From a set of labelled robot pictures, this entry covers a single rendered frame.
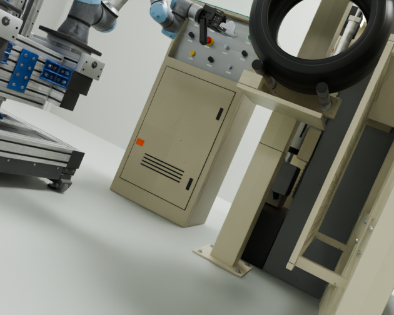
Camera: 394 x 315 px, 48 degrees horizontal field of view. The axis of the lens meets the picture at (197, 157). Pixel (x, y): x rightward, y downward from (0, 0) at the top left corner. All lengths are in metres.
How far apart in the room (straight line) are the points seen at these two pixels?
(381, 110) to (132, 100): 3.77
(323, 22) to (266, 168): 0.75
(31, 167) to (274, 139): 1.13
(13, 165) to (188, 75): 1.17
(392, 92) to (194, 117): 1.10
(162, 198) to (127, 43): 3.35
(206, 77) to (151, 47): 2.89
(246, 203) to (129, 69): 3.65
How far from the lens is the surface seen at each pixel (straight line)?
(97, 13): 2.28
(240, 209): 2.18
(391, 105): 2.10
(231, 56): 2.68
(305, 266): 1.29
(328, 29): 2.27
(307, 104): 2.15
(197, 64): 2.73
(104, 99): 5.67
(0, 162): 1.99
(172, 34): 2.14
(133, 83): 5.46
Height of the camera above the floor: 0.55
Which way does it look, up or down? 3 degrees down
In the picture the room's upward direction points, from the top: 23 degrees clockwise
